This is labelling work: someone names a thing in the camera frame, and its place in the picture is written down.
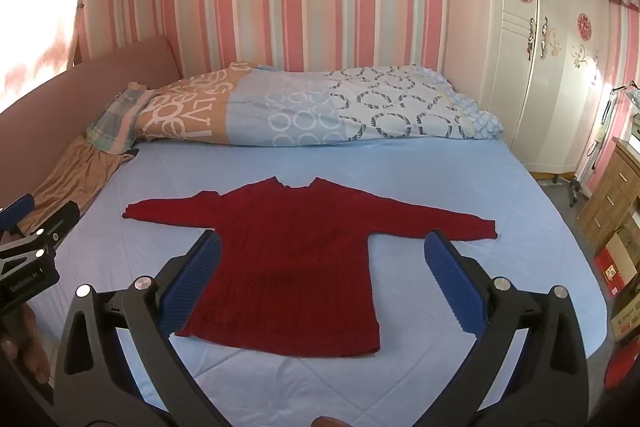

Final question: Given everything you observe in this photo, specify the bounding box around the red cardboard box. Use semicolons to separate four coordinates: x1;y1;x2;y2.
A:
594;228;639;297

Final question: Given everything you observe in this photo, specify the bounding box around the pink bed headboard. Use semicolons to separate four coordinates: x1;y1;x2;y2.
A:
0;37;181;206

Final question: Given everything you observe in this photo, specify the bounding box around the blue orange patterned duvet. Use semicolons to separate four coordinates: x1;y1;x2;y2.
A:
136;63;503;147

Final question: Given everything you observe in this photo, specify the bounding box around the white wardrobe with ornaments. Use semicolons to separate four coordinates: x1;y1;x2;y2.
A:
482;0;608;174

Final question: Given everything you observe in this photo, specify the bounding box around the tan brown folded cloth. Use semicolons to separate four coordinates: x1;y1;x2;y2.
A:
17;135;136;235

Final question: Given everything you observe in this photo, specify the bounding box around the person's left hand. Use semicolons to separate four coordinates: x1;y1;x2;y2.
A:
1;303;51;385

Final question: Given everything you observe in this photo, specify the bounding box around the wooden drawer cabinet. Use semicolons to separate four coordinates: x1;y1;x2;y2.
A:
577;138;640;251

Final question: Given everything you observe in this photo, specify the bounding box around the red knitted sweater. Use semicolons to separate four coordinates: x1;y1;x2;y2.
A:
122;178;498;358

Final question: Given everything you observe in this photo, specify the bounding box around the plaid pillow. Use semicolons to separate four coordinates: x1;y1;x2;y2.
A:
85;82;156;155

